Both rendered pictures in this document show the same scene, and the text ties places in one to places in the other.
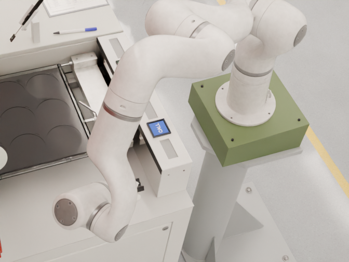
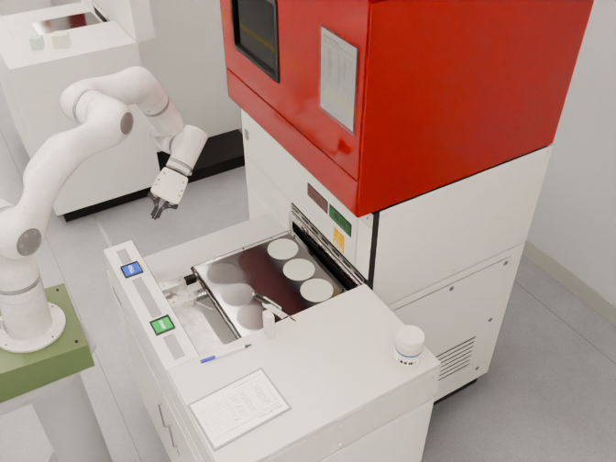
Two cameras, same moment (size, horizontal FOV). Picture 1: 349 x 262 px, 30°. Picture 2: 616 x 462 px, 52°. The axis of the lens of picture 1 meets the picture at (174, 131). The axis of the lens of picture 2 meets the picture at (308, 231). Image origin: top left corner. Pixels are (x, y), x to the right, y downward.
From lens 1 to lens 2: 2.65 m
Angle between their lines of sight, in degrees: 90
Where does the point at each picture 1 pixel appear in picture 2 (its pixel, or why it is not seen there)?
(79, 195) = (188, 129)
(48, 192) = not seen: hidden behind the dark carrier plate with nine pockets
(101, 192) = (176, 149)
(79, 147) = (208, 268)
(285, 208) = not seen: outside the picture
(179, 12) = (102, 97)
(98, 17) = (200, 380)
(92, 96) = (202, 324)
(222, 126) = (64, 302)
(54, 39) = (248, 340)
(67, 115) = (224, 292)
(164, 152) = (127, 253)
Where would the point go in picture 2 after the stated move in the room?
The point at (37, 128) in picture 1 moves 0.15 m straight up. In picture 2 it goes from (248, 277) to (246, 240)
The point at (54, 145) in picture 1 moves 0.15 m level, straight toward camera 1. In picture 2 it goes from (230, 266) to (223, 237)
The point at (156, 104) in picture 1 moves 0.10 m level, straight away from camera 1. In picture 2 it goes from (132, 291) to (126, 316)
